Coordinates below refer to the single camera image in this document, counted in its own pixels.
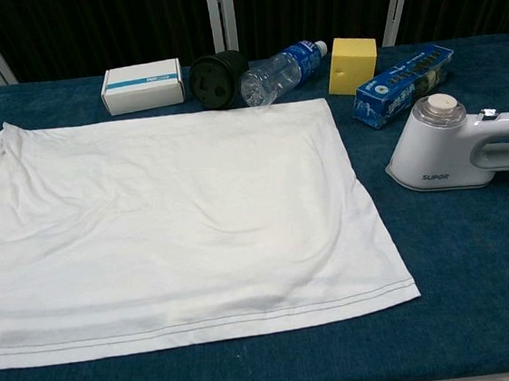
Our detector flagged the clear bottle with blue label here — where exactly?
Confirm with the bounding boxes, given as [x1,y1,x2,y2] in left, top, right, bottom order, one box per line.
[236,38,334,110]

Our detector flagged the dark blue table cloth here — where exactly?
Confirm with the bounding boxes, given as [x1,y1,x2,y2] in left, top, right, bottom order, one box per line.
[0,31,509,381]

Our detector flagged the long blue carton box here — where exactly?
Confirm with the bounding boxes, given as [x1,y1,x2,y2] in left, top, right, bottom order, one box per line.
[345,41,462,134]

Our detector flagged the white handheld garment steamer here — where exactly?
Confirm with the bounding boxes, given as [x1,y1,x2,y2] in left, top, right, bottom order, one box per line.
[377,86,509,199]

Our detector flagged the white box with blue stripe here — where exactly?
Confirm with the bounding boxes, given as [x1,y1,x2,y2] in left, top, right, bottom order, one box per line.
[97,57,188,117]

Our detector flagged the black cylindrical cup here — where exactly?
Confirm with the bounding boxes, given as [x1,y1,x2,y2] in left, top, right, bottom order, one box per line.
[187,49,254,114]

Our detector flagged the yellow sponge cube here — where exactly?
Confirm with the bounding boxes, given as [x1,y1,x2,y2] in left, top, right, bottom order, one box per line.
[322,33,382,98]

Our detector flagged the white cotton garment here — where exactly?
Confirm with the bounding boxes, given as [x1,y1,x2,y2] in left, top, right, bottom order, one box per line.
[0,80,426,372]

